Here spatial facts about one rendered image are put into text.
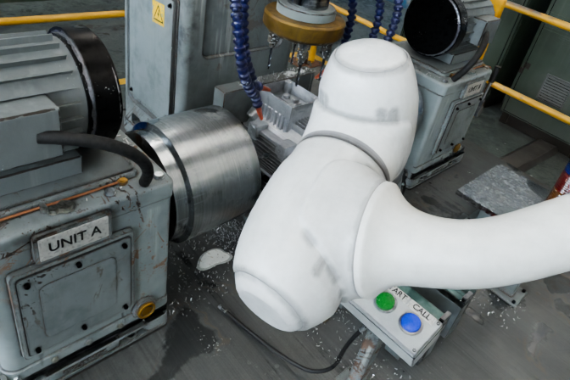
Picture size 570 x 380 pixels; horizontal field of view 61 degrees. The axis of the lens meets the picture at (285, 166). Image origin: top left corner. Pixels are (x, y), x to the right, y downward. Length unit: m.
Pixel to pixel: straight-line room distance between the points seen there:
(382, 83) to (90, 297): 0.59
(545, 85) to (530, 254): 3.85
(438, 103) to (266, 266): 1.12
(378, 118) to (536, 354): 0.91
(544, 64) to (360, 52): 3.77
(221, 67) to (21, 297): 0.72
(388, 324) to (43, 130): 0.56
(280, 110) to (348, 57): 0.67
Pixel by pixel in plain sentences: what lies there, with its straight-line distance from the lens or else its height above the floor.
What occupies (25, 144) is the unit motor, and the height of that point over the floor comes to 1.27.
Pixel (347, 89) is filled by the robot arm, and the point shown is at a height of 1.46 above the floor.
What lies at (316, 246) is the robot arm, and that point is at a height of 1.39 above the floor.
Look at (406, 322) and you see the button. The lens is 0.80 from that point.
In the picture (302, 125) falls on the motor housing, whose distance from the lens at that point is 1.13.
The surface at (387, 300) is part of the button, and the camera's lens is 0.81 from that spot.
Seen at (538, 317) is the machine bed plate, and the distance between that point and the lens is 1.37.
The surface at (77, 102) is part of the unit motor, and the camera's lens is 0.73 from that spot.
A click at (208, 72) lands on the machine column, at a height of 1.14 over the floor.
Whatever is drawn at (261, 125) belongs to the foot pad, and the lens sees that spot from 1.16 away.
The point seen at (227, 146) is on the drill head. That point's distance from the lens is 0.94.
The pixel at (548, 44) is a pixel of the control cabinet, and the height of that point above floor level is 0.71.
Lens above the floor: 1.64
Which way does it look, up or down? 34 degrees down
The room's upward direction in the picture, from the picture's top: 12 degrees clockwise
